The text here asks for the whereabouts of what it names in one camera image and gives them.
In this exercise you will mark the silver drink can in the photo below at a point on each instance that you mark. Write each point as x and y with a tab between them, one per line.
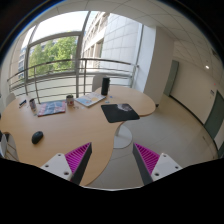
32	104

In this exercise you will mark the white table base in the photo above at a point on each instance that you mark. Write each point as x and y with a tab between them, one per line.
122	138

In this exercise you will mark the red and blue magazine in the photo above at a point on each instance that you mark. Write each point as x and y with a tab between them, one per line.
51	107

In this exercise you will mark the grey door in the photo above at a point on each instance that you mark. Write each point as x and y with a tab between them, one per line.
171	77

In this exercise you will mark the white chair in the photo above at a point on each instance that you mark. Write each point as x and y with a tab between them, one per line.
7	151

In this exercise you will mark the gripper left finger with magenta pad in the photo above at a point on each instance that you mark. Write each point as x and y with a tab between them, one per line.
70	166

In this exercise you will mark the black computer mouse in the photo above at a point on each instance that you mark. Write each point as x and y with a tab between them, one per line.
36	137

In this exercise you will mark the metal balcony railing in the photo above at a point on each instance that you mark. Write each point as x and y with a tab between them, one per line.
54	80

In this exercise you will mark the black cylindrical bottle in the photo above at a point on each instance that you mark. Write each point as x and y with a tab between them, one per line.
105	86

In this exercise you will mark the black mouse pad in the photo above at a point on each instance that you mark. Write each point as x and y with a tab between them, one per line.
119	112

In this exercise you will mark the dark green door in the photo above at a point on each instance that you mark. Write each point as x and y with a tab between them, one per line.
216	116

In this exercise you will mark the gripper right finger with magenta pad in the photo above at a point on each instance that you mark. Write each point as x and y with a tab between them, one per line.
153	166

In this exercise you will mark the dark patterned mug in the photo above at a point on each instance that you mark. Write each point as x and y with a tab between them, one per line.
70	100

